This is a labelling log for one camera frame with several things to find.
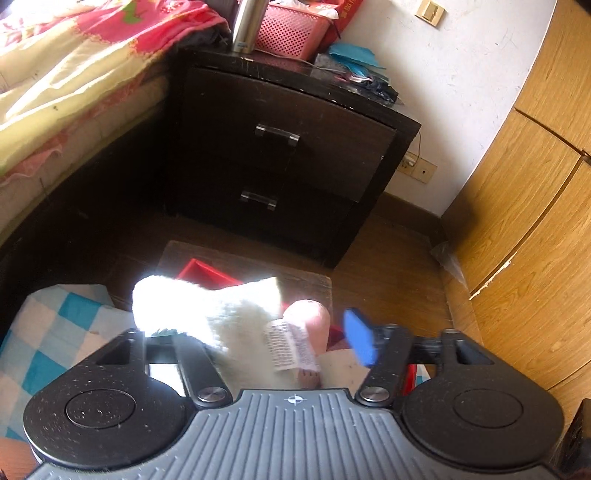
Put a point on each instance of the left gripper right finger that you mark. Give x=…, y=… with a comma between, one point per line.
x=388, y=351

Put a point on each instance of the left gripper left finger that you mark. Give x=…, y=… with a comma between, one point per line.
x=180, y=362

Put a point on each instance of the white fluffy sock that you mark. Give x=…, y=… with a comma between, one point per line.
x=251, y=345

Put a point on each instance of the pink pig plush toy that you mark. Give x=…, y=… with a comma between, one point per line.
x=309, y=322

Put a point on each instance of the clear plastic scrap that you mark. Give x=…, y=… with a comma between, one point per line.
x=450, y=268

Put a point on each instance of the red cardboard box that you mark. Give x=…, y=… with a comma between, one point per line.
x=207, y=277

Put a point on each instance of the wooden wardrobe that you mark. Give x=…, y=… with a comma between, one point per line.
x=520, y=227

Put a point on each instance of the blue white checkered tablecloth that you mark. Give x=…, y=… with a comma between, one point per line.
x=55, y=328

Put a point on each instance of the orange ribbed cylinder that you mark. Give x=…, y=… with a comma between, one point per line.
x=16, y=459

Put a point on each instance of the dark wooden nightstand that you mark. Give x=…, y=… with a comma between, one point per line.
x=350, y=145

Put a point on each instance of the blue items on nightstand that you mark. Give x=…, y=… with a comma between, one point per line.
x=359, y=67

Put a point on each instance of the pink plastic basket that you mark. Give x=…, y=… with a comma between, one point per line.
x=291, y=33

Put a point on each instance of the floral bed quilt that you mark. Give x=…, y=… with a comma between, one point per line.
x=60, y=59

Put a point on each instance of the red plastic bag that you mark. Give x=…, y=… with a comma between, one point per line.
x=346, y=10

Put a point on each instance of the stainless steel thermos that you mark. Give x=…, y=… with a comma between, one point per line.
x=247, y=24

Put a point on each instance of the wall power socket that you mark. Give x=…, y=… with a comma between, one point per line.
x=417, y=167

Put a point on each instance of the lower drawer metal handle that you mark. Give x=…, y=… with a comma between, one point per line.
x=258, y=200

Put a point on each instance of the drawer metal handle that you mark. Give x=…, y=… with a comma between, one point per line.
x=258, y=200
x=292, y=139

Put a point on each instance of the upper drawer metal handle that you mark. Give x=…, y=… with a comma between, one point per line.
x=292, y=139

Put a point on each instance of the wall light switch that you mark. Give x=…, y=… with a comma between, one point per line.
x=430, y=12

